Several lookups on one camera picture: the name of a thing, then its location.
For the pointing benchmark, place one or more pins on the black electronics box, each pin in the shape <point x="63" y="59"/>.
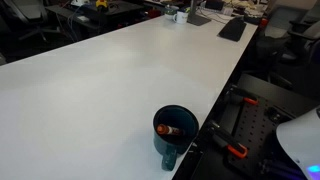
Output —
<point x="214" y="4"/>

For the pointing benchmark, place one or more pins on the black office chair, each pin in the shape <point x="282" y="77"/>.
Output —
<point x="300" y="66"/>

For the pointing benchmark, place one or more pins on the dark red object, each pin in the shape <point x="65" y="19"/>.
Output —
<point x="154" y="13"/>

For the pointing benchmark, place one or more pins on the dark office chair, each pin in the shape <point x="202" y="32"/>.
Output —
<point x="28" y="8"/>

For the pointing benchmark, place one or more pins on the dark teal mug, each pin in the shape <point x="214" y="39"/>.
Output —
<point x="173" y="148"/>

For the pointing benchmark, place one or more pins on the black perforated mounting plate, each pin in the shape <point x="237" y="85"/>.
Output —
<point x="256" y="126"/>

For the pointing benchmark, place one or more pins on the black wedge shaped device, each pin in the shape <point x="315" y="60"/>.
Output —
<point x="233" y="30"/>

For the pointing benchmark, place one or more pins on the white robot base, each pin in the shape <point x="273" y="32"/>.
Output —
<point x="300" y="140"/>

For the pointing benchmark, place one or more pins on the orange capped marker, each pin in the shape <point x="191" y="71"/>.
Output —
<point x="166" y="129"/>

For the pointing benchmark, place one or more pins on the grey monitor stand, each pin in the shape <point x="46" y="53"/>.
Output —
<point x="198" y="19"/>

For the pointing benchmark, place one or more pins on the black desk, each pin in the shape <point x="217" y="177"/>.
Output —
<point x="113" y="15"/>

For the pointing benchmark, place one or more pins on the small red object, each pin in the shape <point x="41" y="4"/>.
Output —
<point x="264" y="22"/>

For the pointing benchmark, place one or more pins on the white coffee mug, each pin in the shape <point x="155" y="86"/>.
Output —
<point x="181" y="17"/>

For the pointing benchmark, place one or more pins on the grey office chair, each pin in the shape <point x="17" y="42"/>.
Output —
<point x="280" y="28"/>

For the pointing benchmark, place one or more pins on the yellow tool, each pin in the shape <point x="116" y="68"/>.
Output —
<point x="101" y="4"/>

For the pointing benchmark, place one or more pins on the green white bowl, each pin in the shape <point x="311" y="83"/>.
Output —
<point x="170" y="11"/>

